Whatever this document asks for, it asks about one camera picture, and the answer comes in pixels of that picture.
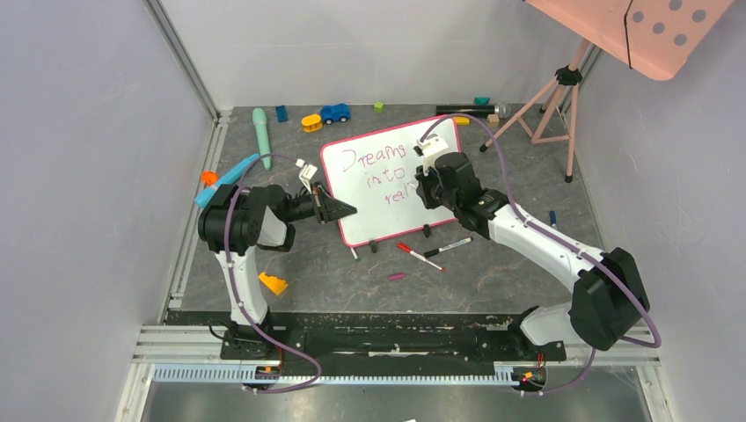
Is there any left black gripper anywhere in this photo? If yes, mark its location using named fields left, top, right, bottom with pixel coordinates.
left=282, top=181, right=355, bottom=224

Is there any pink framed whiteboard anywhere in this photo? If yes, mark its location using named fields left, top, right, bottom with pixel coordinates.
left=320, top=117, right=461, bottom=247

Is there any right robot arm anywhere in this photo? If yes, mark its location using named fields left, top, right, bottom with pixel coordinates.
left=415, top=152, right=661, bottom=359

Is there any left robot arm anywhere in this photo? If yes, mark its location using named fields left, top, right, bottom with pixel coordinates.
left=198, top=182, right=357, bottom=359

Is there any red whiteboard marker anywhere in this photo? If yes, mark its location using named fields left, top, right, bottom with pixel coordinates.
left=397, top=243, right=445, bottom=273

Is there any black rainbow marker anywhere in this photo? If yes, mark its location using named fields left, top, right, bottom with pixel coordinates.
left=423, top=236, right=473, bottom=258

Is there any yellow block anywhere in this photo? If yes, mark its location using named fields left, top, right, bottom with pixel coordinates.
left=453, top=117, right=471, bottom=126

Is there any wooden cube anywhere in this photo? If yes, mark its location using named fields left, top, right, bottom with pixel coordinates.
left=486, top=114, right=501, bottom=129

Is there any yellow oval toy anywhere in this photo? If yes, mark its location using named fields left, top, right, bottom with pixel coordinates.
left=301, top=113, right=324, bottom=133

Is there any orange wedge block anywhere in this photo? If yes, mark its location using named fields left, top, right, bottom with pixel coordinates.
left=259, top=272, right=289, bottom=296

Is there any blue toy car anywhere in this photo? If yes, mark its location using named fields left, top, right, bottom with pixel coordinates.
left=319, top=103, right=351, bottom=125

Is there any dark blue block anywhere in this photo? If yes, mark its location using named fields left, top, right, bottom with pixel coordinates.
left=275, top=105, right=289, bottom=123

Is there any mint green toy stick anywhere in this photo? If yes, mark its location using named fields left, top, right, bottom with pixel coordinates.
left=252, top=108, right=272, bottom=170

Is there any orange small toy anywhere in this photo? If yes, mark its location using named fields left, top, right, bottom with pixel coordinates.
left=200, top=171, right=220, bottom=186

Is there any blue toy crayon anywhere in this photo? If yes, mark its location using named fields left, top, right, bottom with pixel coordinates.
left=194, top=154, right=260, bottom=208

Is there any pink tripod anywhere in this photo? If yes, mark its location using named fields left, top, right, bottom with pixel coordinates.
left=493, top=39, right=590, bottom=183

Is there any pink perforated panel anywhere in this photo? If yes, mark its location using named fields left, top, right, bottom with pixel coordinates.
left=528, top=0, right=735, bottom=81

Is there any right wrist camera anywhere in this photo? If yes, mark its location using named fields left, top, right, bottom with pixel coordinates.
left=415, top=134, right=450, bottom=176

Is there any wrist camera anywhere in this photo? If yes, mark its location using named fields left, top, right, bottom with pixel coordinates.
left=415, top=134, right=450, bottom=176
left=295, top=158, right=318, bottom=192

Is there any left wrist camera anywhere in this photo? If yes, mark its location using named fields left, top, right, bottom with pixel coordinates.
left=295, top=158, right=318, bottom=192

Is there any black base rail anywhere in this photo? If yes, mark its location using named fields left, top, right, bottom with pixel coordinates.
left=165, top=310, right=567, bottom=378

